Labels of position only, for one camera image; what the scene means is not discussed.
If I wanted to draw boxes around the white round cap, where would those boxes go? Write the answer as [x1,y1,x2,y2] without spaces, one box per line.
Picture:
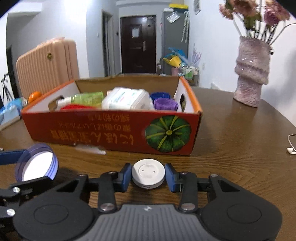
[132,159,165,189]

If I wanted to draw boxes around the purple jar lid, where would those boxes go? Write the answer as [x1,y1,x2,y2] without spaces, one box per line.
[15,143,59,182]

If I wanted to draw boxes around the red cardboard pumpkin box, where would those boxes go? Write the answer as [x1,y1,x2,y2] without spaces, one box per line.
[22,74,203,155]

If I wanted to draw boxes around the blue tissue pack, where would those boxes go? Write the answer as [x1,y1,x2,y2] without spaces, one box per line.
[0,97,28,131]

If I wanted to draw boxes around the orange fruit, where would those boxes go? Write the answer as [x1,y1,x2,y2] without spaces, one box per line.
[28,91,43,103]

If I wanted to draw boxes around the purple ribbed lid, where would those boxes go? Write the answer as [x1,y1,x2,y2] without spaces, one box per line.
[154,98,178,111]

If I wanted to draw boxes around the red brush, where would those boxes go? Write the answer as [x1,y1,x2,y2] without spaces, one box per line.
[60,104,96,110]

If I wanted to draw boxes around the blue ribbed lid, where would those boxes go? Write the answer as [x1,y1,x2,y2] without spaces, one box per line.
[150,92,171,101]

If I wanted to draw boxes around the green spray bottle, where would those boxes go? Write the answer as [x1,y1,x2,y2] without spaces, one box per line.
[56,91,105,108]

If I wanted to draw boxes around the white wipes container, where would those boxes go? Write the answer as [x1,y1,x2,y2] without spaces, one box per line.
[101,87,154,110]

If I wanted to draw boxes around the pink ribbed suitcase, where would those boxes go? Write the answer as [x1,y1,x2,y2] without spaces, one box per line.
[16,38,79,98]

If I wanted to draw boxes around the yellow watering can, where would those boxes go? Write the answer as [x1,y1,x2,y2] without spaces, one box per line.
[163,55,182,68]

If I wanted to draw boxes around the pink textured vase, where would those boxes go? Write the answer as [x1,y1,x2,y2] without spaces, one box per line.
[233,36,270,108]

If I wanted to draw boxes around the dark brown entrance door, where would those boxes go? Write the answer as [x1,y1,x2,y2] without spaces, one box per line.
[120,15,157,74]

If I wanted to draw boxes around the dried pink roses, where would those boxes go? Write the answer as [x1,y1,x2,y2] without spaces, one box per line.
[219,0,295,46]

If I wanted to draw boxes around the wire storage cart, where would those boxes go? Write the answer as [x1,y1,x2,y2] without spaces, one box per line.
[182,66,200,86]

